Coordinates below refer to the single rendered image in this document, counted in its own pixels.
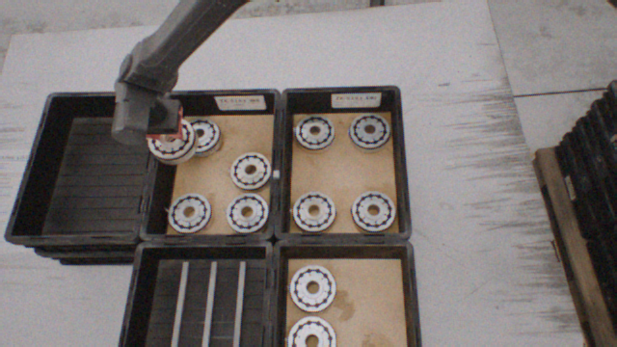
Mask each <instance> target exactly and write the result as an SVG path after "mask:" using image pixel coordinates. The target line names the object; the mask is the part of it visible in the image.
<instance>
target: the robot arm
mask: <svg viewBox="0 0 617 347"><path fill-rule="evenodd" d="M251 1H254V0H180V1H179V2H178V4H177V5H176V6H175V7H174V9H173V10H172V11H171V13H170V14H169V15H168V17H167V18H166V19H165V20H164V22H163V23H162V24H161V25H160V27H159V28H158V29H157V30H156V31H155V32H154V33H152V34H151V35H150V36H147V37H144V38H143V39H142V41H138V42H137V43H136V45H135V46H134V47H133V49H131V51H130V53H128V52H127V53H126V55H125V58H124V60H123V61H122V63H121V66H120V72H119V77H117V79H116V81H115V83H114V90H115V92H116V94H117V95H116V102H115V103H116V104H117V105H116V106H115V113H114V118H113V124H112V131H111V137H112V138H113V139H114V140H115V141H117V142H119V143H122V144H126V145H140V144H142V143H144V142H145V141H146V139H147V138H151V139H155V140H160V135H169V136H170V137H173V138H175V139H179V140H182V139H183V131H182V114H183V108H182V104H181V102H180V101H179V100H178V99H167V100H160V98H159V97H158V95H161V96H164V95H165V93H166V92H169V93H171V92H172V91H173V89H174V88H175V86H176V84H177V82H178V78H179V69H180V67H181V65H182V64H183V63H184V62H185V61H186V60H187V59H188V58H189V57H190V56H191V55H192V54H193V53H195V52H196V51H197V50H198V49H199V48H200V47H201V46H202V45H204V43H205V42H206V41H207V40H208V39H209V38H210V37H211V36H212V35H213V34H214V33H215V32H216V31H217V30H218V29H219V28H220V27H221V26H222V25H223V24H224V23H225V22H226V21H227V20H228V19H229V18H230V17H231V16H232V15H233V14H234V13H236V12H237V11H238V10H239V9H241V8H242V7H244V6H245V5H247V4H248V3H249V2H251Z"/></svg>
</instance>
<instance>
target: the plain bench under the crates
mask: <svg viewBox="0 0 617 347"><path fill-rule="evenodd" d="M160 25H161V24H160ZM160 25H157V24H149V25H138V26H127V27H116V28H104V29H103V28H93V29H81V30H70V31H59V32H53V31H47V32H36V33H24V34H11V36H10V39H11V40H10V43H9V46H8V49H7V53H6V57H5V60H4V64H3V66H2V70H1V74H0V149H26V150H31V147H32V144H33V141H34V138H35V135H36V131H37V128H38V125H39V121H40V116H41V113H42V110H43V106H44V103H45V100H46V98H47V96H48V95H49V94H50V93H53V92H74V93H80V92H114V91H115V90H114V83H115V81H116V79H117V77H119V72H120V66H121V63H122V61H123V60H124V58H125V55H126V53H127V52H128V53H130V51H131V49H133V47H134V46H135V45H136V43H137V42H138V41H142V39H143V38H144V37H147V36H150V35H151V34H152V33H154V32H155V31H156V30H157V29H158V28H159V27H160ZM375 85H395V86H398V87H399V88H400V90H401V93H402V104H403V127H404V139H405V150H406V162H407V173H408V184H409V196H410V207H411V219H412V230H413V231H412V235H411V237H410V239H409V240H408V241H410V242H411V243H412V244H413V246H414V253H415V265H416V287H417V297H418V310H419V322H420V327H421V332H422V345H423V347H587V345H586V342H585V338H584V335H583V331H582V329H581V327H580V324H579V321H578V318H577V312H576V308H575V304H574V301H573V297H572V294H571V290H570V288H569V284H568V281H567V278H566V277H565V274H564V271H563V267H562V264H561V260H560V256H559V253H558V249H557V247H556V244H555V241H554V237H553V233H552V230H551V226H550V220H549V217H548V213H547V210H546V207H545V204H544V201H543V197H542V194H541V190H540V186H539V183H538V180H537V177H536V173H535V171H534V167H533V163H532V160H531V157H530V154H529V150H528V147H527V143H526V139H525V136H524V133H523V128H522V125H521V121H520V117H519V114H518V110H517V107H516V104H515V101H514V97H513V94H512V91H511V90H512V87H511V84H510V80H509V78H508V74H507V70H506V67H505V63H504V61H503V57H502V54H501V50H500V47H499V44H498V40H497V37H496V27H495V24H494V21H493V17H492V14H491V11H490V8H489V4H488V0H443V1H435V2H425V3H413V4H402V5H391V6H380V7H370V8H358V9H347V10H336V11H325V12H314V13H294V14H282V15H271V16H260V17H250V18H238V19H228V20H227V21H226V22H225V23H224V24H223V25H222V26H221V27H220V28H219V29H218V30H217V31H216V32H215V33H214V34H213V35H212V36H211V37H210V38H209V39H208V40H207V41H206V42H205V43H204V45H202V46H201V47H200V48H199V49H198V50H197V51H196V52H195V53H193V54H192V55H191V56H190V57H189V58H188V59H187V60H186V61H185V62H184V63H183V64H182V65H181V67H180V69H179V78H178V82H177V84H176V86H175V88H174V89H173V91H192V90H229V89H265V88H276V89H278V90H280V91H281V92H282V90H284V89H286V88H302V87H338V86H375ZM133 265H134V264H112V265H104V266H65V265H61V264H60V262H59V260H53V259H51V257H46V258H42V257H40V256H38V255H36V254H35V252H34V251H30V252H20V253H8V254H0V347H118V345H119V340H120V334H121V324H122V318H123V314H124V308H125V302H126V297H127V291H128V290H129V286H130V282H131V276H132V270H133Z"/></svg>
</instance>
